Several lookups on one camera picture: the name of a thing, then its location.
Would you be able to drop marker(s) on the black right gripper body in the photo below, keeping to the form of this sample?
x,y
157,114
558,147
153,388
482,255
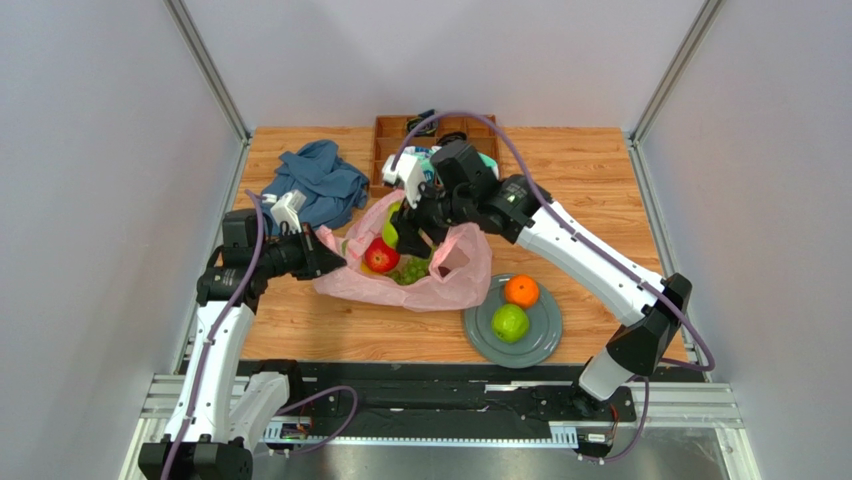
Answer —
x,y
426,212

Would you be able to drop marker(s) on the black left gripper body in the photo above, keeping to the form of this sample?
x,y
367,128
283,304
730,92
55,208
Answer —
x,y
294,243

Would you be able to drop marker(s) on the green fake pear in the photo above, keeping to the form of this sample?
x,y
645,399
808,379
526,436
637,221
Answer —
x,y
389,233

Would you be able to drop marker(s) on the green fake grape bunch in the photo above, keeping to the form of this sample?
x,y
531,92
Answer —
x,y
411,272

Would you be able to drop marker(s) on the red fake fruit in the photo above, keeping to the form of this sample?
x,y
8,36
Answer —
x,y
379,257

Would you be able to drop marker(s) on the pink translucent plastic bag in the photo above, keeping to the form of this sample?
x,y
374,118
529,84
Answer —
x,y
459,273

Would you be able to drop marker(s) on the orange fake fruit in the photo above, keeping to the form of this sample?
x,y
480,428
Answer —
x,y
522,291

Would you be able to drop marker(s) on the green fake apple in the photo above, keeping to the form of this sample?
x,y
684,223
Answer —
x,y
510,323

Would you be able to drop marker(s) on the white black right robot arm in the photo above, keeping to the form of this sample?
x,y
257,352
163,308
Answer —
x,y
648,307

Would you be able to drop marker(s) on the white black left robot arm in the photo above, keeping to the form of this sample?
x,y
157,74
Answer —
x,y
220,346

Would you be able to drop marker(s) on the teal white sock right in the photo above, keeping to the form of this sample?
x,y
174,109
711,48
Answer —
x,y
429,163

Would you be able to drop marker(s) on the blue crumpled cloth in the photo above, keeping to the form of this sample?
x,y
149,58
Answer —
x,y
333,188

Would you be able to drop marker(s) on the black rolled sock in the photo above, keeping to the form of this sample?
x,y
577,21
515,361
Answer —
x,y
451,137

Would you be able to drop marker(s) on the dark rolled sock back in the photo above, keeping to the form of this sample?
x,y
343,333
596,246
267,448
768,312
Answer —
x,y
424,124

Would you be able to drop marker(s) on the wooden compartment tray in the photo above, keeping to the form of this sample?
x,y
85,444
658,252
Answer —
x,y
390,131

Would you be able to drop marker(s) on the grey round plate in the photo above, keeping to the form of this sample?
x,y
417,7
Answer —
x,y
540,342

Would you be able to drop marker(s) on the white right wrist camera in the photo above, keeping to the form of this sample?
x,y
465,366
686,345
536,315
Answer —
x,y
407,174

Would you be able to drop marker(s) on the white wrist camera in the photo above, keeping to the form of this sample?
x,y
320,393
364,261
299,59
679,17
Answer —
x,y
407,174
284,210

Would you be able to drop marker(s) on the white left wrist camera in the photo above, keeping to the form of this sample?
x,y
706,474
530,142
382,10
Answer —
x,y
284,210

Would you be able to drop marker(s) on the aluminium frame rail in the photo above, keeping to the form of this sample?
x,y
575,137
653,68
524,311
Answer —
x,y
677,426

